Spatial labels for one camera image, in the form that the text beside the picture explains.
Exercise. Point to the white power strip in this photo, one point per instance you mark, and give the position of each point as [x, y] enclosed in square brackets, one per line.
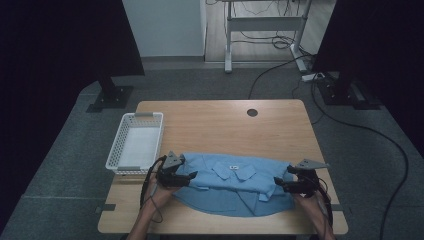
[310, 77]

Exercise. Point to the white plastic mesh basket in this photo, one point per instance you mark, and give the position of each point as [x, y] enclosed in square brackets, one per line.
[138, 146]

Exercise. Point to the black stand base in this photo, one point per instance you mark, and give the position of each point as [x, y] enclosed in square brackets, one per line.
[340, 93]
[111, 96]

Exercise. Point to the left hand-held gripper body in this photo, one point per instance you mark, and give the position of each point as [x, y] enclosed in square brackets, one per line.
[168, 171]

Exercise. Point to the white partition panel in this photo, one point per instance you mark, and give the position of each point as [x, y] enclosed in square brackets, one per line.
[163, 26]

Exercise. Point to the black curtain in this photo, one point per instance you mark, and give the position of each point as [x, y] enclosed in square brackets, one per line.
[383, 40]
[50, 50]

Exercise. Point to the white metal desk frame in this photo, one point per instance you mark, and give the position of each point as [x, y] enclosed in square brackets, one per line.
[263, 24]

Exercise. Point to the dark grey table foot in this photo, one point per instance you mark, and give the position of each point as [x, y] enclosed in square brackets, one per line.
[337, 207]

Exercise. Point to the person's right hand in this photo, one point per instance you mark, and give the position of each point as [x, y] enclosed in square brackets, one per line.
[313, 206]

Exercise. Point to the black round table grommet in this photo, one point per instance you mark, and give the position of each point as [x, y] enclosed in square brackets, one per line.
[252, 112]

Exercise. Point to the light blue shirt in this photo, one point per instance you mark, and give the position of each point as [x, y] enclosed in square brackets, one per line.
[233, 190]

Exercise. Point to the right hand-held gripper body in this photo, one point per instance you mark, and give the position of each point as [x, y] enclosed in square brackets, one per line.
[306, 181]

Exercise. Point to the person's left hand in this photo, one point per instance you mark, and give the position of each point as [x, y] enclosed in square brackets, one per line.
[156, 196]

